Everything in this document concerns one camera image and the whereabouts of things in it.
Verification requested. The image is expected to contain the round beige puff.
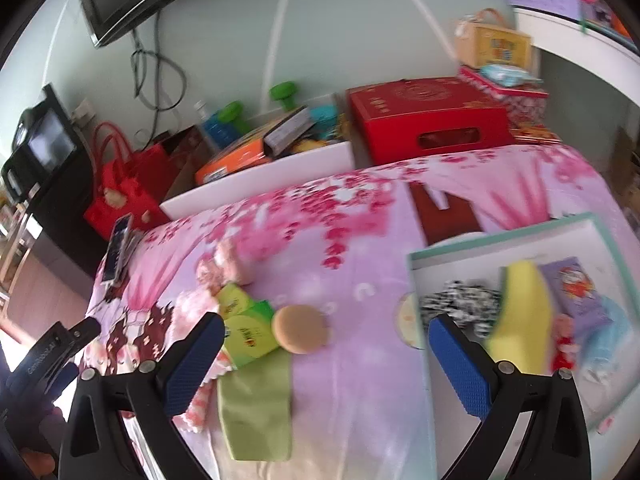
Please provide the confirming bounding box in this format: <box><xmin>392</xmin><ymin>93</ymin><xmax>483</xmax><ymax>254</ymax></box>
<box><xmin>272</xmin><ymin>305</ymin><xmax>332</xmax><ymax>356</ymax></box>

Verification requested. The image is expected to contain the bottle with blue liquid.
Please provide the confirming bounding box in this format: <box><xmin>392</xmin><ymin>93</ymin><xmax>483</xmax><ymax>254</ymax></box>
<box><xmin>194</xmin><ymin>101</ymin><xmax>241</xmax><ymax>148</ymax></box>

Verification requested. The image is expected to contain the green cloth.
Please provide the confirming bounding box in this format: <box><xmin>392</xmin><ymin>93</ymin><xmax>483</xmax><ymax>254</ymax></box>
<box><xmin>217</xmin><ymin>347</ymin><xmax>294</xmax><ymax>462</ymax></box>

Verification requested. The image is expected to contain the black white leopard scrunchie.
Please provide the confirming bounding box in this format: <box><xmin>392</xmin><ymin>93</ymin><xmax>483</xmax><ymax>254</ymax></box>
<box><xmin>419</xmin><ymin>279</ymin><xmax>503</xmax><ymax>346</ymax></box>

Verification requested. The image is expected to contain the pink red hair accessory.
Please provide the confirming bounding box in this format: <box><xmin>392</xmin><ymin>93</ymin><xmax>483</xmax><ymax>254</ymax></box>
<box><xmin>549</xmin><ymin>312</ymin><xmax>578</xmax><ymax>373</ymax></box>

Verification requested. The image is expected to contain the wooden cabinet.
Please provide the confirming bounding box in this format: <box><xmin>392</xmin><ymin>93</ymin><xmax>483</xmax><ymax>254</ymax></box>
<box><xmin>0</xmin><ymin>210</ymin><xmax>93</xmax><ymax>346</ymax></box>

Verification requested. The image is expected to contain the yellow sponge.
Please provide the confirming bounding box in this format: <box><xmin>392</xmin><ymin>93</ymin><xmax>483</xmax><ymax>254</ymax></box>
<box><xmin>485</xmin><ymin>260</ymin><xmax>556</xmax><ymax>376</ymax></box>

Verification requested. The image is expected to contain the green white tissue pack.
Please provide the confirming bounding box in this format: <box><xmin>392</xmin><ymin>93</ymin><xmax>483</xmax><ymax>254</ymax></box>
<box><xmin>222</xmin><ymin>299</ymin><xmax>281</xmax><ymax>365</ymax></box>

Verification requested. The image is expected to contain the yellow-green tissue pack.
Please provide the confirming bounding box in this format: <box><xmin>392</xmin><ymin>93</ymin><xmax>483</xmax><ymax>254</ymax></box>
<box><xmin>216</xmin><ymin>282</ymin><xmax>253</xmax><ymax>321</ymax></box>

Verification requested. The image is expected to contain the blue face mask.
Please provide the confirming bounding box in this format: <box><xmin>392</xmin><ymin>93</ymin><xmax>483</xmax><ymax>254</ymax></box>
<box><xmin>575</xmin><ymin>295</ymin><xmax>638</xmax><ymax>381</ymax></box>

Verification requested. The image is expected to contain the red gift box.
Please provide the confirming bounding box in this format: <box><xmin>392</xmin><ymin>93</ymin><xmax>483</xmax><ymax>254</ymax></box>
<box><xmin>346</xmin><ymin>77</ymin><xmax>516</xmax><ymax>166</ymax></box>

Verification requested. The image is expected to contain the pink white fluffy cloth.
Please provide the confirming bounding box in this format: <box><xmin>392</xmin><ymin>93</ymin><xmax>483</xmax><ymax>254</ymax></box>
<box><xmin>172</xmin><ymin>345</ymin><xmax>236</xmax><ymax>433</ymax></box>

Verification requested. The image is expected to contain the purple cartoon tissue packet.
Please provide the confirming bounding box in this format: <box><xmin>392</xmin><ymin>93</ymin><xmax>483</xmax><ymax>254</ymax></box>
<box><xmin>542</xmin><ymin>257</ymin><xmax>611</xmax><ymax>333</ymax></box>

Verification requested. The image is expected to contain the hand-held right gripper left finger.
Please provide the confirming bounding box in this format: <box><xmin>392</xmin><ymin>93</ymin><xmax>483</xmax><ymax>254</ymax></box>
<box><xmin>57</xmin><ymin>311</ymin><xmax>226</xmax><ymax>480</ymax></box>

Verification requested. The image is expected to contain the orange box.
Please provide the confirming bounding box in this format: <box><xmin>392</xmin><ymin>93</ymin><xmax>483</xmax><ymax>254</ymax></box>
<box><xmin>194</xmin><ymin>106</ymin><xmax>316</xmax><ymax>186</ymax></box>

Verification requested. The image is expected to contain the beige gift box with handle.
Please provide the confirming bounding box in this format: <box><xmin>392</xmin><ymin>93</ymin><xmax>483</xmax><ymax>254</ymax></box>
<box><xmin>455</xmin><ymin>8</ymin><xmax>533</xmax><ymax>68</ymax></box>

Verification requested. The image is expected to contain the black wall cable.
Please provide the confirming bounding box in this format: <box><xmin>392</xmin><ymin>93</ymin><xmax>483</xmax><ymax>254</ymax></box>
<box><xmin>131</xmin><ymin>10</ymin><xmax>188</xmax><ymax>111</ymax></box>

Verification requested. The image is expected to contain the green dumbbell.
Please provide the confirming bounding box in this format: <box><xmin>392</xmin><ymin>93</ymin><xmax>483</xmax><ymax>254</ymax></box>
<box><xmin>269</xmin><ymin>82</ymin><xmax>301</xmax><ymax>111</ymax></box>
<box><xmin>215</xmin><ymin>102</ymin><xmax>246</xmax><ymax>123</ymax></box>

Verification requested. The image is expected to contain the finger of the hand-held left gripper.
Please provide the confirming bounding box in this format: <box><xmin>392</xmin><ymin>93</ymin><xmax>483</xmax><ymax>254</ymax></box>
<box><xmin>67</xmin><ymin>317</ymin><xmax>101</xmax><ymax>350</ymax></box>
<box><xmin>42</xmin><ymin>360</ymin><xmax>81</xmax><ymax>403</ymax></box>

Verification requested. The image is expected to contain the black cabinet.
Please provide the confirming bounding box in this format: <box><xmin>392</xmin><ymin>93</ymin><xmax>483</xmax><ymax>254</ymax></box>
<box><xmin>10</xmin><ymin>170</ymin><xmax>101</xmax><ymax>281</ymax></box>

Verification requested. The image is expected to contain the person's left hand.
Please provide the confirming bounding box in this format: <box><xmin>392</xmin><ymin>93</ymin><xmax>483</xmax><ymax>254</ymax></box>
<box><xmin>19</xmin><ymin>449</ymin><xmax>58</xmax><ymax>479</ymax></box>

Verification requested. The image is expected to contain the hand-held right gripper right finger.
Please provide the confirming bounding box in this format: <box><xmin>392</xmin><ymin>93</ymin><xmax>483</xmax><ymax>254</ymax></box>
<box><xmin>428</xmin><ymin>312</ymin><xmax>593</xmax><ymax>480</ymax></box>

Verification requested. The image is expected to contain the printed cartoon blanket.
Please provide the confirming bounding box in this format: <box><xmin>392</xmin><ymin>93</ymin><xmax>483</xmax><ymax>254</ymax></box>
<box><xmin>87</xmin><ymin>142</ymin><xmax>626</xmax><ymax>480</ymax></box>

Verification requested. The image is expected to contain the white phone stand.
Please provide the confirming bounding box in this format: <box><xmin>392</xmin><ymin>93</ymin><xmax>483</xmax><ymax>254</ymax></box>
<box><xmin>120</xmin><ymin>230</ymin><xmax>144</xmax><ymax>281</ymax></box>

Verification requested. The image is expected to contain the red felt handbag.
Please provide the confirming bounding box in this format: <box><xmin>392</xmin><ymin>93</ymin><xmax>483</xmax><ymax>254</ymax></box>
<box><xmin>82</xmin><ymin>122</ymin><xmax>173</xmax><ymax>241</ymax></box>

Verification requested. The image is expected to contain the dark red open carton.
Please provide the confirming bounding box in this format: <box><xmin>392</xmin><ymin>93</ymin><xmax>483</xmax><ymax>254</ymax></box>
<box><xmin>160</xmin><ymin>125</ymin><xmax>221</xmax><ymax>201</ymax></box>

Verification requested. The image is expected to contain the white desk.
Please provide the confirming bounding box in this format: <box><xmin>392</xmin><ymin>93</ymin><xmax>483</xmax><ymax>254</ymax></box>
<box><xmin>512</xmin><ymin>5</ymin><xmax>640</xmax><ymax>106</ymax></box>

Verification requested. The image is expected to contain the white tray with teal rim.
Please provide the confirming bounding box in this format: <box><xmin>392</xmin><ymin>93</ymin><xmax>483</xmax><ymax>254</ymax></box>
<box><xmin>406</xmin><ymin>212</ymin><xmax>640</xmax><ymax>436</ymax></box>

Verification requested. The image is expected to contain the wet wipes pack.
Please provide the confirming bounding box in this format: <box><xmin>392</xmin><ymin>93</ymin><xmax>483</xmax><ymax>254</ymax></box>
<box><xmin>479</xmin><ymin>63</ymin><xmax>543</xmax><ymax>87</ymax></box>

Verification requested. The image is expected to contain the teal plastic container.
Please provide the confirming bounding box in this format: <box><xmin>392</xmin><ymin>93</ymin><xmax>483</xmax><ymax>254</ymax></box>
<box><xmin>312</xmin><ymin>105</ymin><xmax>343</xmax><ymax>141</ymax></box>

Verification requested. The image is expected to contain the wall socket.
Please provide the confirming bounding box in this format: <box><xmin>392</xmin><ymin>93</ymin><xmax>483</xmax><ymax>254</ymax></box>
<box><xmin>72</xmin><ymin>100</ymin><xmax>97</xmax><ymax>126</ymax></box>

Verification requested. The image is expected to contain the brown cardboard box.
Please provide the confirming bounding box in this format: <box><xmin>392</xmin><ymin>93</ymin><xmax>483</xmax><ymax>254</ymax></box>
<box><xmin>607</xmin><ymin>125</ymin><xmax>640</xmax><ymax>201</ymax></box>

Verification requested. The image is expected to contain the pink floral scrunchie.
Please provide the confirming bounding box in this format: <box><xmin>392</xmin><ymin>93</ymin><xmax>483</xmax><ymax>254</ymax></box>
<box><xmin>195</xmin><ymin>239</ymin><xmax>253</xmax><ymax>291</ymax></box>

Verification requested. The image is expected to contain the smartphone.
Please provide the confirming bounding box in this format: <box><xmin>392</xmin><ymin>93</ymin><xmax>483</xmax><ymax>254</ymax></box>
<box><xmin>101</xmin><ymin>213</ymin><xmax>135</xmax><ymax>286</ymax></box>

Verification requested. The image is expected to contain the red patterned box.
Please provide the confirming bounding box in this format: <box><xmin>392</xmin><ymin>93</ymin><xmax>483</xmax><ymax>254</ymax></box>
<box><xmin>457</xmin><ymin>66</ymin><xmax>551</xmax><ymax>128</ymax></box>

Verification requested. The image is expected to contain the white bed board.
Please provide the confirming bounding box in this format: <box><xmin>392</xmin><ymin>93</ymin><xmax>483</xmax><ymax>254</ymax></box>
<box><xmin>160</xmin><ymin>140</ymin><xmax>356</xmax><ymax>220</ymax></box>

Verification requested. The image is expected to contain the small black monitor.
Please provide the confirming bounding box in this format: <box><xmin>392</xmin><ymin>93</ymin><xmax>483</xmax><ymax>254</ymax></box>
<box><xmin>0</xmin><ymin>84</ymin><xmax>78</xmax><ymax>198</ymax></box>

